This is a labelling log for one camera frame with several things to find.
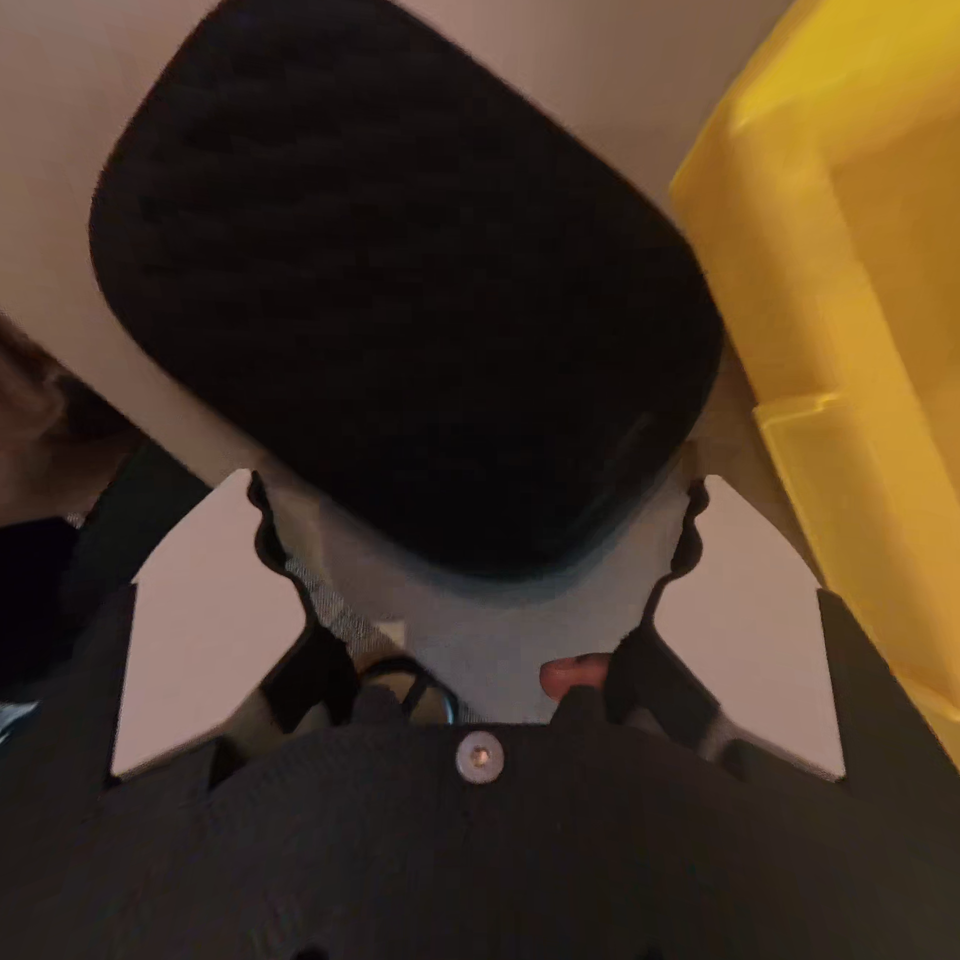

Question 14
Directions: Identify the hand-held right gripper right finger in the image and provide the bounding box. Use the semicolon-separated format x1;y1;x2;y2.
603;474;846;783

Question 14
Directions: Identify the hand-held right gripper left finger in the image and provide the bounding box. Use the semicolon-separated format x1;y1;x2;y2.
112;468;361;779

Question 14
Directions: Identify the yellow plastic bin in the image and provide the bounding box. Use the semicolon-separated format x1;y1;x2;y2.
667;0;960;774

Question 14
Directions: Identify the person's right hand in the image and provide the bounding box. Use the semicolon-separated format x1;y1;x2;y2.
538;652;610;702

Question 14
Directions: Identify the person's grey hoodie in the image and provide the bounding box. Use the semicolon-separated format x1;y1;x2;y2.
262;450;695;725

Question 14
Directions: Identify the black rounded pad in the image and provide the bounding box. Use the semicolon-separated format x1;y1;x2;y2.
88;0;725;580

